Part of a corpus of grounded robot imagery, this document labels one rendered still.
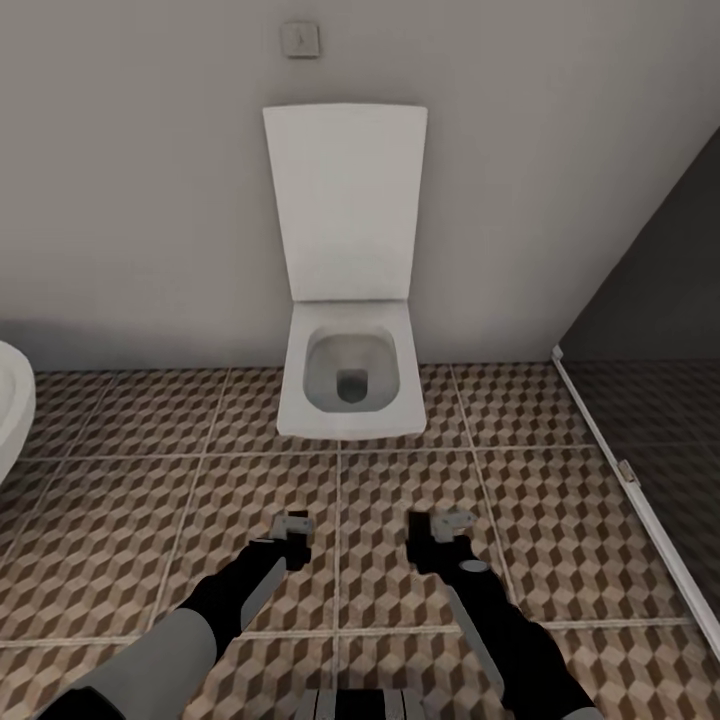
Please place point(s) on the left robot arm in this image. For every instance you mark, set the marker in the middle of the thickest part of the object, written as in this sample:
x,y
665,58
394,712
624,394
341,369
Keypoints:
x,y
156,676

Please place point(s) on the mousetrap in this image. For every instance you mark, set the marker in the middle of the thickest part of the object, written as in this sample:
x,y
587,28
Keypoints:
x,y
419,526
297,536

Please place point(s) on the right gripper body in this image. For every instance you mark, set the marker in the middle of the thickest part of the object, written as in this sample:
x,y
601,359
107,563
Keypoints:
x,y
430,554

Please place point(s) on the hook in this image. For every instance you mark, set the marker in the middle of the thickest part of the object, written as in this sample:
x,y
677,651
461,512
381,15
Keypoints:
x,y
300,38

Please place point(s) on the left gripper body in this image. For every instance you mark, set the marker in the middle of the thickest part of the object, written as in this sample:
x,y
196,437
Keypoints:
x,y
294,554

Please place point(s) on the toilet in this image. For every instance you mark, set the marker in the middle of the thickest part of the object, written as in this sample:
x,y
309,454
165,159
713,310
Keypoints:
x,y
347,179

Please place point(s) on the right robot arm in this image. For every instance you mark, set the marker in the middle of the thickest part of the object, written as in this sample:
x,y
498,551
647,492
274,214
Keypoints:
x,y
520,659

